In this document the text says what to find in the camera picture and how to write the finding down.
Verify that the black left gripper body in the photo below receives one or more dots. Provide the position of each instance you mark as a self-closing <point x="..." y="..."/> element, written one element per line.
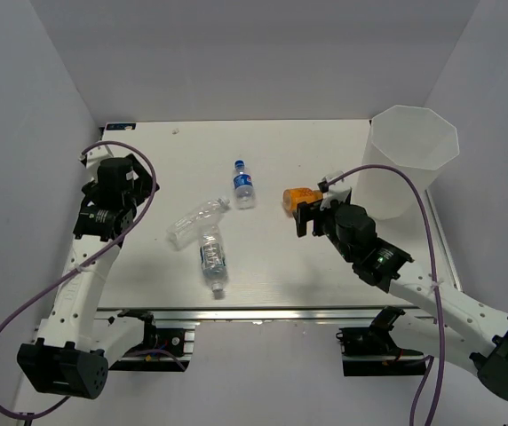
<point x="143" y="185"/>

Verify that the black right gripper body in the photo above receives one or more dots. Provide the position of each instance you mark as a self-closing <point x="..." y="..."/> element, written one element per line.
<point x="329" y="228"/>

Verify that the orange plastic bottle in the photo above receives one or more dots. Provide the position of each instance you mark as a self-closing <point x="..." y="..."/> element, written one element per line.
<point x="294" y="196"/>

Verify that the small blue Pepsi bottle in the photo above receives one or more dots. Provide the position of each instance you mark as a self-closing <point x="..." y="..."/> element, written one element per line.
<point x="243" y="187"/>

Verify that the clear water bottle white-blue label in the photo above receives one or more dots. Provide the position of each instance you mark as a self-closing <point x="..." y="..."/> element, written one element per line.
<point x="213" y="260"/>

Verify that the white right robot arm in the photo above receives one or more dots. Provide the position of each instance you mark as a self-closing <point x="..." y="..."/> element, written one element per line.
<point x="380" y="264"/>

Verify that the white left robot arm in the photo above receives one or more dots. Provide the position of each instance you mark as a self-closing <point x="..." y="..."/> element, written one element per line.
<point x="71" y="355"/>

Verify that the white translucent plastic bin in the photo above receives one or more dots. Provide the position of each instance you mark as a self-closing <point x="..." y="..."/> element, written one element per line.
<point x="412" y="139"/>

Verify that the blue label sticker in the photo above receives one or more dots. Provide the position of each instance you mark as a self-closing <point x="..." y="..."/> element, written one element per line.
<point x="122" y="126"/>

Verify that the clear unlabelled plastic bottle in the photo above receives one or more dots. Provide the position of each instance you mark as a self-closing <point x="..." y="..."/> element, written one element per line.
<point x="186" y="229"/>

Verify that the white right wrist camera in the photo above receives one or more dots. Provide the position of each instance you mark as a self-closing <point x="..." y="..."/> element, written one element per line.
<point x="333" y="188"/>

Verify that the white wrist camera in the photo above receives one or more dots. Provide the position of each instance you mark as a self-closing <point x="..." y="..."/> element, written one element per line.
<point x="333" y="188"/>
<point x="92" y="158"/>

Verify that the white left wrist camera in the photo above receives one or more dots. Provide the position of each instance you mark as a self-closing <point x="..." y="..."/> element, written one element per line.
<point x="92" y="158"/>

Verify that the aluminium table frame rail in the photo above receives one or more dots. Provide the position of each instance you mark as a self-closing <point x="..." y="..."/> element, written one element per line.
<point x="266" y="314"/>

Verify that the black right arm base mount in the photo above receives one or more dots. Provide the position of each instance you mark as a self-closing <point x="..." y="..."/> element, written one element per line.
<point x="371" y="352"/>

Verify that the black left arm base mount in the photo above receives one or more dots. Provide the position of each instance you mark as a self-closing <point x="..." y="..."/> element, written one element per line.
<point x="156" y="346"/>

